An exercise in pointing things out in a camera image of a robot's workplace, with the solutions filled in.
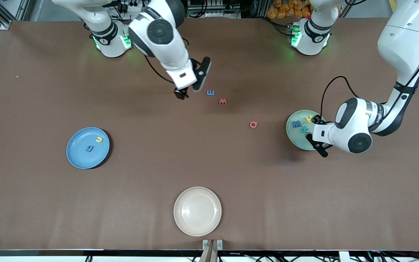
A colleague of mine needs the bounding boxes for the metal equipment rack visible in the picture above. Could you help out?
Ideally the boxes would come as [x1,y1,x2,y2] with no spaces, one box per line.
[187,0,244,19]

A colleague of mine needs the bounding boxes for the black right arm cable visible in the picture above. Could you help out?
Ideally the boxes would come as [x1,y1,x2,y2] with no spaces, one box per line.
[143,36,192,85]

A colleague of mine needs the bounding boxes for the beige plate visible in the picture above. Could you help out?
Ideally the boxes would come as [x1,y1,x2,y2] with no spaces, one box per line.
[173,186,222,237]

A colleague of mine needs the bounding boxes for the green plate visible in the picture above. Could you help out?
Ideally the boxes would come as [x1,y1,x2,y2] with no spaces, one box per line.
[286,110,330,151]

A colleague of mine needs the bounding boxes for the tangled floor cables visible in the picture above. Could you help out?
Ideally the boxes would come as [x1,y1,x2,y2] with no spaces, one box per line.
[370,245,419,262]

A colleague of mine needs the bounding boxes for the metal table edge bracket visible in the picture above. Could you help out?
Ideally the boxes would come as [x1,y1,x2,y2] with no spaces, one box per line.
[202,239,223,262]

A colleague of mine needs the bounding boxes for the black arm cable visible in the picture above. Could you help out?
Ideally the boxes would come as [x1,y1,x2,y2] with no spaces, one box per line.
[143,36,192,85]
[320,75,359,119]

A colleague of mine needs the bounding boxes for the white power strip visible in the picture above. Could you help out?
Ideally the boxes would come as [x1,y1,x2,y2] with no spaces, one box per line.
[117,0,144,13]

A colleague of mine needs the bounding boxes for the orange bags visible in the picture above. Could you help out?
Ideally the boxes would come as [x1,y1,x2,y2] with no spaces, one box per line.
[267,0,312,19]

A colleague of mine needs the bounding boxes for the blue plate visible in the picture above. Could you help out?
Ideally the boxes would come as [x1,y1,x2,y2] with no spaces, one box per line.
[66,127,111,170]

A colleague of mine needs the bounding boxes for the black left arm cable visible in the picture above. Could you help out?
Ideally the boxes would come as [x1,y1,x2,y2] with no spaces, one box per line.
[320,75,359,119]

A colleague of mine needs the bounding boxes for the aluminium frame rail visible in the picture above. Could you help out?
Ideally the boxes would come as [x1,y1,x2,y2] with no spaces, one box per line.
[0,0,32,29]

